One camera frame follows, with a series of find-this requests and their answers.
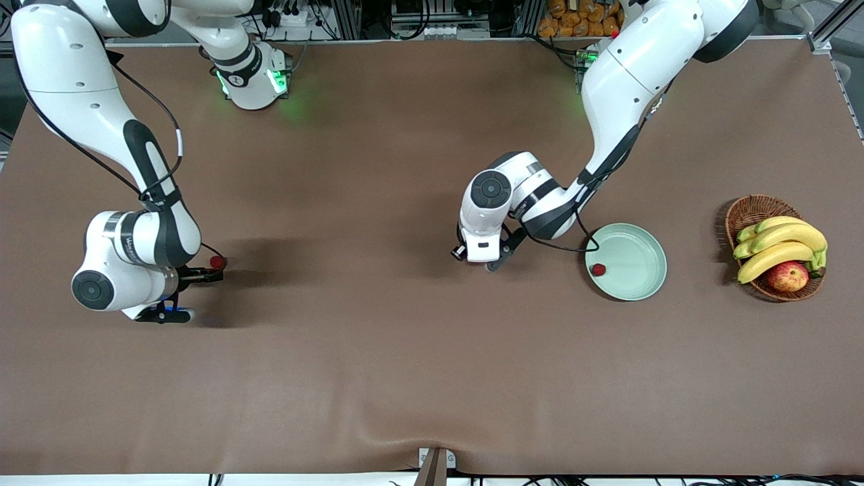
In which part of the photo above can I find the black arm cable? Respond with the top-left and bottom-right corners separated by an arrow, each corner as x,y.
533,74 -> 672,254
13,40 -> 227,271

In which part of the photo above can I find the white terminal block row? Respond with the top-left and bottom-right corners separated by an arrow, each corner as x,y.
422,24 -> 492,39

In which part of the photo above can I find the bag of orange buns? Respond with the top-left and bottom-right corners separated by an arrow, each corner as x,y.
537,0 -> 618,38

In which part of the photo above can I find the brown table mat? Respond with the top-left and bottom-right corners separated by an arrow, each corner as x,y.
0,37 -> 864,477

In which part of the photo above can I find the large yellow banana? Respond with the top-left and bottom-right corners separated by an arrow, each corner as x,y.
751,222 -> 829,254
736,242 -> 816,285

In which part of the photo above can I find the thin greenish yellow banana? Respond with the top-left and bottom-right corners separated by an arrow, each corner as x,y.
736,216 -> 809,244

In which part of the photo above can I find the red yellow apple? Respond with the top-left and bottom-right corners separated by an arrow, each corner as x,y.
767,261 -> 810,293

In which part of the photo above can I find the white power strip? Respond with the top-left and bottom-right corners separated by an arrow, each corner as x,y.
267,5 -> 311,29

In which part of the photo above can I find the brown wicker basket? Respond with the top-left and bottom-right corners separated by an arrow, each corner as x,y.
725,194 -> 826,302

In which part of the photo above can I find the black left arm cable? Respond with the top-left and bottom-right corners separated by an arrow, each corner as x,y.
533,74 -> 672,254

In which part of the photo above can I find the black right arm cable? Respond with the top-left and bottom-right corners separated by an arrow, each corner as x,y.
13,40 -> 227,271

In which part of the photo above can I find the light green round plate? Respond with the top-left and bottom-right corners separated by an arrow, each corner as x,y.
585,223 -> 668,302

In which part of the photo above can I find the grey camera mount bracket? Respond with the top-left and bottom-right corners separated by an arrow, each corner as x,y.
413,447 -> 457,486

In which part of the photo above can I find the aluminium frame profile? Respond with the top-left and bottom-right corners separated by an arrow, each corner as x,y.
807,0 -> 864,56

